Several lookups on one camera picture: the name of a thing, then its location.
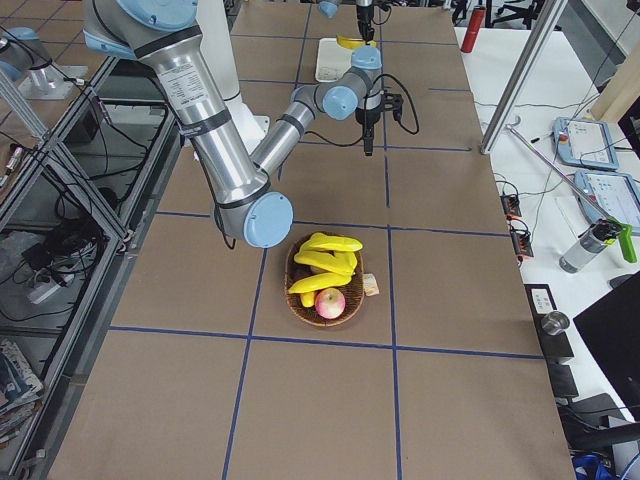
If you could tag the bright yellow banana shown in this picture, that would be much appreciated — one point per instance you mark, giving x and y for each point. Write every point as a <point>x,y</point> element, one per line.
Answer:
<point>343,265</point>

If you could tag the blue teach pendant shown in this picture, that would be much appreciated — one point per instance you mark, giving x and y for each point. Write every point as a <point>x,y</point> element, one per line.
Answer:
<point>616,193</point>
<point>585,143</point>

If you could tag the red pink apple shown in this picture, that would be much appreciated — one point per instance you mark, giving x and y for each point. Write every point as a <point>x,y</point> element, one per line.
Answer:
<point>330,303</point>

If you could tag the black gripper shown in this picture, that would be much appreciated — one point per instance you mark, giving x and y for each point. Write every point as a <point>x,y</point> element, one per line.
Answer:
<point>366,116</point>
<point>364,16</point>

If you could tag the brown wicker basket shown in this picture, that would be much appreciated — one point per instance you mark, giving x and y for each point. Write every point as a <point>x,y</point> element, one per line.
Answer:
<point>353,292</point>

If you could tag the white bear tray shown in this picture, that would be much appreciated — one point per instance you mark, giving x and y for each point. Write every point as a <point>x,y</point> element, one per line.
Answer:
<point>332,61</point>

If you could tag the lower blue teach pendant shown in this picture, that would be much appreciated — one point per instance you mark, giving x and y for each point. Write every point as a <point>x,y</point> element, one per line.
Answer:
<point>616,193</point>

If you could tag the metal grabber stick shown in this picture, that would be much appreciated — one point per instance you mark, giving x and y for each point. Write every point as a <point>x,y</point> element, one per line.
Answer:
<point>511,128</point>

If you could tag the red cylinder bottle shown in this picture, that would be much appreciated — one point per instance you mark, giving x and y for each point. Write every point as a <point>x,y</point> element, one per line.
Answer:
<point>472,31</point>

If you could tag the long yellow banana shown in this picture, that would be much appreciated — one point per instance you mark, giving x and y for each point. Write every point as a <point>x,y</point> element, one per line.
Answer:
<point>320,241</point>

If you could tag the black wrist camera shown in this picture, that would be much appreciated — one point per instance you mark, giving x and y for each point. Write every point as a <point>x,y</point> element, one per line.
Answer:
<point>393,103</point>

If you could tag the small snack packet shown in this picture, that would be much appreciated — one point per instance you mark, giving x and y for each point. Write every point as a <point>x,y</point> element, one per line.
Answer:
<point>370,285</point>

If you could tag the clear bottle green handle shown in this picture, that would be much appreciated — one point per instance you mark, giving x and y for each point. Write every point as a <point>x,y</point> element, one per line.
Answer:
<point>595,240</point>

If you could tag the small steel cup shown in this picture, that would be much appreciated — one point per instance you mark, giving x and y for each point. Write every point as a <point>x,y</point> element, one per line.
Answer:
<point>554,323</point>

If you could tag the spotted yellow banana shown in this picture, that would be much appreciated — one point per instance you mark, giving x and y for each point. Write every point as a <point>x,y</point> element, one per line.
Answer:
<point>353,43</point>

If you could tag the magazine stack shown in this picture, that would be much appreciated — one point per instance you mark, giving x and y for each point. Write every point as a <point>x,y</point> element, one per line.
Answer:
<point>21,390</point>

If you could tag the upper blue teach pendant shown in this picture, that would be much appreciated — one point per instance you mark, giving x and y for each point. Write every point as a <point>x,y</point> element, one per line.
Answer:
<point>585,143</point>

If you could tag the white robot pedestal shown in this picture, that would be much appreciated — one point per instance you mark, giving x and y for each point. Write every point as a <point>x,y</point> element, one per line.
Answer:
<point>216,49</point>

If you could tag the aluminium frame post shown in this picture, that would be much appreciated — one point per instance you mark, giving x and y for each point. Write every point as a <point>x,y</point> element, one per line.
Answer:
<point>537,40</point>

